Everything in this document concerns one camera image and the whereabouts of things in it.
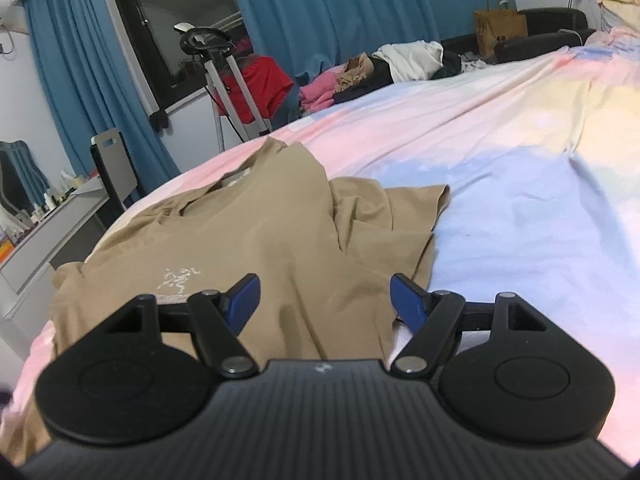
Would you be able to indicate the pink folded clothes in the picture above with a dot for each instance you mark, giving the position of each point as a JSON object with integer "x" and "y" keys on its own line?
{"x": 316, "y": 92}

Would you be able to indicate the black garment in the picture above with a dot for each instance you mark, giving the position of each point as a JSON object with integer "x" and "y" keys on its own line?
{"x": 365, "y": 82}

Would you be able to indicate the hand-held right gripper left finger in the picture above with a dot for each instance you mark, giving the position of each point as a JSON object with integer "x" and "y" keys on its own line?
{"x": 245, "y": 296}

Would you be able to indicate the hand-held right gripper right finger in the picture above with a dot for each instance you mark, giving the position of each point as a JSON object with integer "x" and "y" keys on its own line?
{"x": 406, "y": 301}

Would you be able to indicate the pastel bed sheet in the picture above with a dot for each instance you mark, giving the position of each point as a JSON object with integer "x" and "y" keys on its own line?
{"x": 500, "y": 170}

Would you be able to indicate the grey chair back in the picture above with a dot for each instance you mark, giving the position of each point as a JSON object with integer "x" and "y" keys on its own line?
{"x": 115, "y": 170}

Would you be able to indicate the blue curtain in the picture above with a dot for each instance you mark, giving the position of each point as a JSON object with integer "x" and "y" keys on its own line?
{"x": 350, "y": 10}
{"x": 85, "y": 85}

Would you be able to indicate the dark window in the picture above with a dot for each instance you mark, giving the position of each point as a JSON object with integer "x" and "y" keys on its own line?
{"x": 175, "y": 20}

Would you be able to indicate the tan t-shirt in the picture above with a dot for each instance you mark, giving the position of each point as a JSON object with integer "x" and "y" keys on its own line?
{"x": 280, "y": 240}

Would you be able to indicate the grey dressing table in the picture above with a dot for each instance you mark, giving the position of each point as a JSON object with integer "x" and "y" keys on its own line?
{"x": 45, "y": 240}

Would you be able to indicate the black sofa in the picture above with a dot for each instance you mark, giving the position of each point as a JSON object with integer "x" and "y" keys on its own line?
{"x": 545, "y": 30}

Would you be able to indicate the red garment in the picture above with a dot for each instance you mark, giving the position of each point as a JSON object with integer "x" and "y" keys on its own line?
{"x": 262, "y": 85}

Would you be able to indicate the brown paper bag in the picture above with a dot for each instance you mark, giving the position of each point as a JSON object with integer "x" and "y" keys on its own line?
{"x": 499, "y": 30}

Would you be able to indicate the mirror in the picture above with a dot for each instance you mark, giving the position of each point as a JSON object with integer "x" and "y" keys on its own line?
{"x": 17, "y": 180}

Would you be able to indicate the white garment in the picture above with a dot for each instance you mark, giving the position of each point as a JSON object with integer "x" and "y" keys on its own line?
{"x": 410, "y": 60}

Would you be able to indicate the beige garment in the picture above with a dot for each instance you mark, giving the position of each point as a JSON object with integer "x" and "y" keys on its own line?
{"x": 356, "y": 72}

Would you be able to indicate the garment steamer stand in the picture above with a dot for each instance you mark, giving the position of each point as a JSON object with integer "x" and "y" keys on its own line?
{"x": 220, "y": 75}

